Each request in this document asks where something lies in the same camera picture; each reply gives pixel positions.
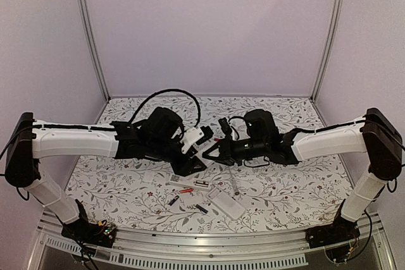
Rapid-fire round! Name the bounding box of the white remote control back up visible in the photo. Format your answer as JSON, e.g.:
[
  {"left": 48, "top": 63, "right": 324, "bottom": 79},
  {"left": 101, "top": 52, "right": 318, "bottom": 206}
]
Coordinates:
[{"left": 206, "top": 187, "right": 246, "bottom": 220}]

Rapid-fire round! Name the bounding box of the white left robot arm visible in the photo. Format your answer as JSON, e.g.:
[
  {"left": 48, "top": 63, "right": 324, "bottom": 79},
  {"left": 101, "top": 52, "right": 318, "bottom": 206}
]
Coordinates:
[{"left": 1, "top": 107, "right": 213, "bottom": 241}]

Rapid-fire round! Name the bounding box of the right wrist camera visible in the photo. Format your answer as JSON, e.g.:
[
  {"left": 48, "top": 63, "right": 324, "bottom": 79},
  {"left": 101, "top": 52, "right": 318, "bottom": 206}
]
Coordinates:
[{"left": 218, "top": 118, "right": 239, "bottom": 140}]

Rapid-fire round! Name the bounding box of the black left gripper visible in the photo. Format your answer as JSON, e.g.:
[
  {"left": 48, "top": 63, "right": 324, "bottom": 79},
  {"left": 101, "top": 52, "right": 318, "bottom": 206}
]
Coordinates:
[{"left": 147, "top": 135, "right": 208, "bottom": 177}]

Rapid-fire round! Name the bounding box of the white remote with display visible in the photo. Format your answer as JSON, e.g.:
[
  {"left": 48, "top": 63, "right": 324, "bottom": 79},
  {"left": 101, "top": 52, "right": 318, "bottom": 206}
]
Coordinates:
[{"left": 168, "top": 175, "right": 211, "bottom": 192}]

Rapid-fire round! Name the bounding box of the right aluminium frame post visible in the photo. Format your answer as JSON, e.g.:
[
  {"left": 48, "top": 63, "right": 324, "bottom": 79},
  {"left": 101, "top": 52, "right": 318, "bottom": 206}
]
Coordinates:
[{"left": 311, "top": 0, "right": 344, "bottom": 103}]

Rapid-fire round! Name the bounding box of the left aluminium frame post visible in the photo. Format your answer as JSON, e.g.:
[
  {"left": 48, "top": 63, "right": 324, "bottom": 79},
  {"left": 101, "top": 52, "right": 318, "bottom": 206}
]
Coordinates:
[{"left": 77, "top": 0, "right": 111, "bottom": 102}]

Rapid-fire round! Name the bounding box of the white battery cover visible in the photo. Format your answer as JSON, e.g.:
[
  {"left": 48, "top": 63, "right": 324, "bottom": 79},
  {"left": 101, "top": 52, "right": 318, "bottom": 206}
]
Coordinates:
[{"left": 142, "top": 171, "right": 154, "bottom": 183}]

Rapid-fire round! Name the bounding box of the front aluminium rail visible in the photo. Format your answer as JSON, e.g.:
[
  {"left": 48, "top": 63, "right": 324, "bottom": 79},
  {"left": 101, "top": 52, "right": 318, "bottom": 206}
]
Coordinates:
[{"left": 27, "top": 212, "right": 399, "bottom": 269}]

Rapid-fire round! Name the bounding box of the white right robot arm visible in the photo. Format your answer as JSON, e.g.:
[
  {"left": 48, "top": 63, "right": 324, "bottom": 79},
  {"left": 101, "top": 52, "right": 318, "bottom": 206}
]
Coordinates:
[{"left": 202, "top": 107, "right": 404, "bottom": 242}]

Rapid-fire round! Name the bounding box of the floral tablecloth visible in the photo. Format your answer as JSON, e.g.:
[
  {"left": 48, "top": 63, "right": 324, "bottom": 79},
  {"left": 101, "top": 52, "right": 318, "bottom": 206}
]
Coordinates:
[{"left": 65, "top": 95, "right": 352, "bottom": 233}]

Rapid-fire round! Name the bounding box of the aluminium frame post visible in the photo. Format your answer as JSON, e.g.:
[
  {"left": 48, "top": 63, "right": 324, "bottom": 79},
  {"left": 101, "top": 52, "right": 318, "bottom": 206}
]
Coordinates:
[
  {"left": 77, "top": 0, "right": 111, "bottom": 102},
  {"left": 311, "top": 0, "right": 344, "bottom": 103}
]

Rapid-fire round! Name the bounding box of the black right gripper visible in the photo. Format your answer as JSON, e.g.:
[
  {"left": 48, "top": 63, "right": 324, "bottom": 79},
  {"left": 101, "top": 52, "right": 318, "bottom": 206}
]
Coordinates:
[{"left": 203, "top": 135, "right": 268, "bottom": 166}]

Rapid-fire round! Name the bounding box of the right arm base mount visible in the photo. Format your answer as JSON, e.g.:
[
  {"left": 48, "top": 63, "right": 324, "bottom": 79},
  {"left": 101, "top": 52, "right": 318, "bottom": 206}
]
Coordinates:
[{"left": 305, "top": 219, "right": 360, "bottom": 264}]

